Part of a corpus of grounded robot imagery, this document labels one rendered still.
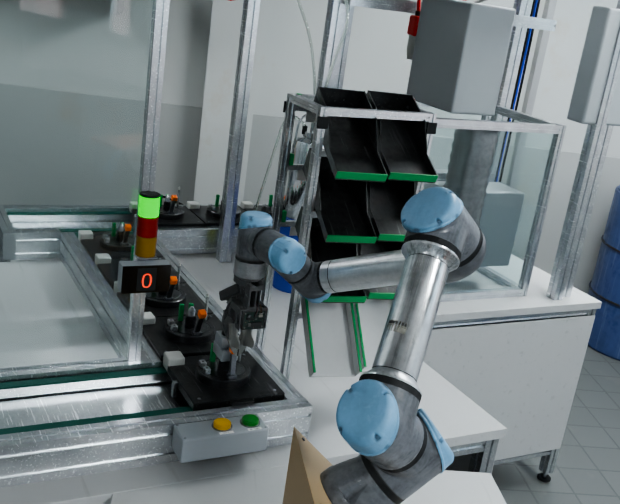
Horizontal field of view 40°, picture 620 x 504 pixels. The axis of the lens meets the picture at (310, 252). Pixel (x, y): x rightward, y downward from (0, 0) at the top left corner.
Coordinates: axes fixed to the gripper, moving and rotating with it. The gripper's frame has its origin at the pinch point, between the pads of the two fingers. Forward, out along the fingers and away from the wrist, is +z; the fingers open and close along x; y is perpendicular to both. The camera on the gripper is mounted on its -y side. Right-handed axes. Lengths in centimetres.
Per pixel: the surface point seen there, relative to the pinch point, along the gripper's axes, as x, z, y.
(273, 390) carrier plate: 9.6, 10.3, 3.9
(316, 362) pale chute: 22.9, 5.6, 0.5
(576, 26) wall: 310, -80, -228
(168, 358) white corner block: -11.8, 8.4, -14.5
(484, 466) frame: 71, 34, 19
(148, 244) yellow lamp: -19.1, -22.2, -15.5
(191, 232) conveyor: 33, 12, -123
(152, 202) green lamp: -19.0, -32.8, -15.4
